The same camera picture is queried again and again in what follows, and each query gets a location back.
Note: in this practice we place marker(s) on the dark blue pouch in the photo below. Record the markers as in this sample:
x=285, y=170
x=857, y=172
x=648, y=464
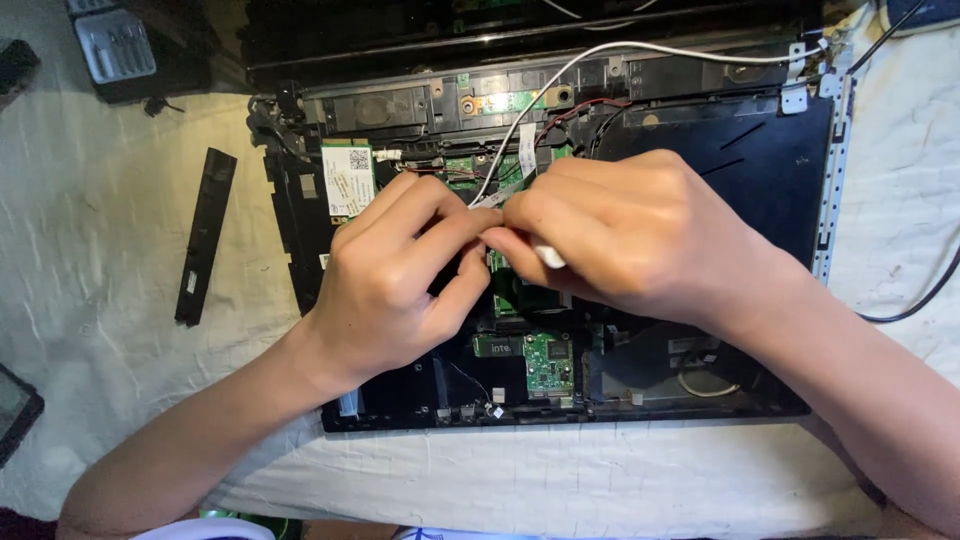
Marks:
x=926, y=13

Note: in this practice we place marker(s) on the small black screw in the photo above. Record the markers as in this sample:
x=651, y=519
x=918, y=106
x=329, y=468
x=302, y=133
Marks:
x=156, y=106

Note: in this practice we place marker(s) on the screwdriver bit set case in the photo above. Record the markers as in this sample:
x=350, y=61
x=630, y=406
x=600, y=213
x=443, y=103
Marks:
x=127, y=45

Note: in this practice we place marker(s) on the small green circuit board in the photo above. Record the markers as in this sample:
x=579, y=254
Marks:
x=548, y=365

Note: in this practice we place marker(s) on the opened black laptop base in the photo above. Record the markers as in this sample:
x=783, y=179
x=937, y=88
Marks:
x=540, y=247

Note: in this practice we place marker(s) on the silver metal hinge bracket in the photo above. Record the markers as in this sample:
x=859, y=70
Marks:
x=831, y=165

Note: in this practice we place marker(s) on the white bed sheet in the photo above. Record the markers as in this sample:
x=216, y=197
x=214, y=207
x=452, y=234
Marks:
x=135, y=315

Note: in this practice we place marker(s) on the person's left hand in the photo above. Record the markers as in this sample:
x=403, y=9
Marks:
x=375, y=300

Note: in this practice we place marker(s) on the black plastic cover strip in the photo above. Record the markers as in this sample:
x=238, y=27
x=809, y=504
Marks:
x=205, y=236

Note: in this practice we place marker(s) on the white plastic pry tool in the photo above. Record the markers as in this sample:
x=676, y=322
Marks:
x=549, y=256

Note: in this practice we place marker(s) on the black tablet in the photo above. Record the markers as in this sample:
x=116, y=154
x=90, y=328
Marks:
x=16, y=412

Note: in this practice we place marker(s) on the black phone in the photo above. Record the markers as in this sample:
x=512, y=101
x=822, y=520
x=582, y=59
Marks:
x=15, y=69

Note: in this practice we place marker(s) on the person's right hand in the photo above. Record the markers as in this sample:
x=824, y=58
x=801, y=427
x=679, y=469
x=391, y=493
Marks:
x=645, y=240

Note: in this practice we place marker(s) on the black laptop screen lid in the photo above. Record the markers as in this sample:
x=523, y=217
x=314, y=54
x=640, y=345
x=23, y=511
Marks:
x=525, y=30

